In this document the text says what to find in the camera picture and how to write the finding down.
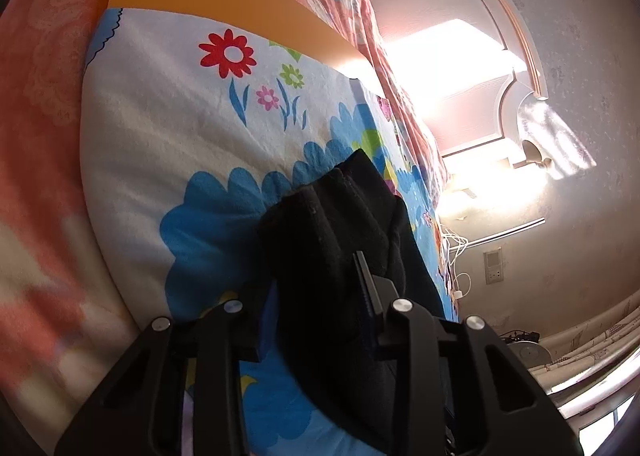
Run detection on black pants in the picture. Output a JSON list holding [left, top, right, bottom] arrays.
[[257, 147, 448, 442]]

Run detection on cartoon printed blue blanket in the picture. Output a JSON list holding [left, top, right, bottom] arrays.
[[80, 6, 458, 456]]

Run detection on white charger with cable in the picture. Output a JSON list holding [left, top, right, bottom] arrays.
[[440, 223, 473, 301]]

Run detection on pink floral bedspread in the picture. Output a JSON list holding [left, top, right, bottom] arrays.
[[0, 0, 448, 417]]

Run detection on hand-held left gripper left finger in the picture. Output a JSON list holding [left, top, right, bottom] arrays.
[[54, 281, 273, 456]]

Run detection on sailboat print curtain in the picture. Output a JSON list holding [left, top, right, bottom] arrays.
[[530, 296, 640, 417]]

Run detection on wall socket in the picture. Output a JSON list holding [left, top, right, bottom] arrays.
[[482, 247, 505, 284]]

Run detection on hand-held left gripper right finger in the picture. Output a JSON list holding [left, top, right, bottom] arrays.
[[352, 251, 573, 456]]

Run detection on grey desk lamp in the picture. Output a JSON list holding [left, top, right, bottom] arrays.
[[500, 331, 551, 367]]

